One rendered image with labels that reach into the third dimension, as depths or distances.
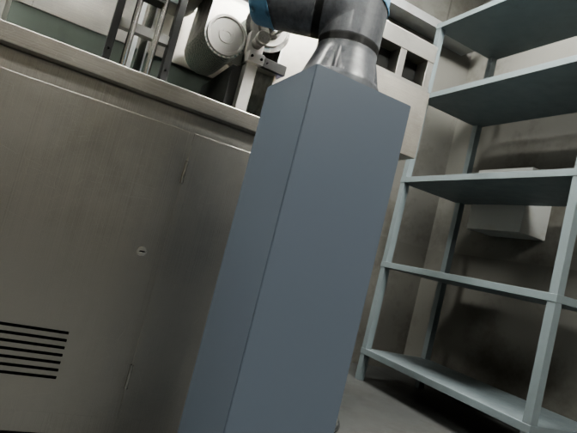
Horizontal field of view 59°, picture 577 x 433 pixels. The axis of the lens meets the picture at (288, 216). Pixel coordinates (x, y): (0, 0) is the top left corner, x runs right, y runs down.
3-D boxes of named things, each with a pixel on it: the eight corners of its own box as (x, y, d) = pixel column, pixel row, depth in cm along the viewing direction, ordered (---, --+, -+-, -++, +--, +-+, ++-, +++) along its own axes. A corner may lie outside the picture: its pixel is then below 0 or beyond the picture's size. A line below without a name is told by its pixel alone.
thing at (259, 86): (266, 106, 157) (281, 49, 158) (239, 116, 178) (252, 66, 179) (268, 106, 157) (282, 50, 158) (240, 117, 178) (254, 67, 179)
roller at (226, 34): (203, 45, 146) (213, 6, 147) (180, 66, 169) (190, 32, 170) (240, 62, 151) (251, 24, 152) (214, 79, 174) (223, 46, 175)
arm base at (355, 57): (392, 103, 92) (404, 51, 92) (322, 71, 85) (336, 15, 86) (347, 115, 105) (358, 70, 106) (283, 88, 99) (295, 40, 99)
